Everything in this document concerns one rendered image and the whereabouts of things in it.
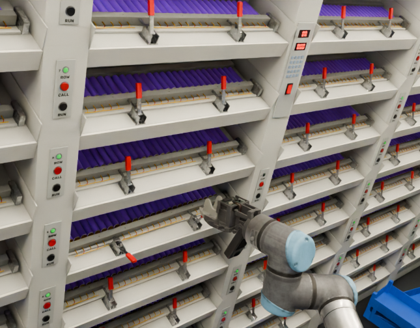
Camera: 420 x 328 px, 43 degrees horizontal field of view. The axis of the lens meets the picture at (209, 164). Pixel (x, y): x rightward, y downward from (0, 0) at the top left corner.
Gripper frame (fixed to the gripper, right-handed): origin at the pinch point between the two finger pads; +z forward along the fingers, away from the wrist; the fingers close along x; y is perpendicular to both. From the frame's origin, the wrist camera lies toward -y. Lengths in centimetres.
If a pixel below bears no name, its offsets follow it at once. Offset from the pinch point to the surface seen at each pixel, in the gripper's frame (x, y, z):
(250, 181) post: -18.0, 5.4, -0.2
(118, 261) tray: 27.4, -8.7, 2.7
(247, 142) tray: -17.8, 17.3, 2.1
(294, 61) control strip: -21.9, 43.1, -9.1
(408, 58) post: -88, 41, -7
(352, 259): -115, -60, 17
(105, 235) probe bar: 29.1, -2.3, 6.3
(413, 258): -182, -81, 18
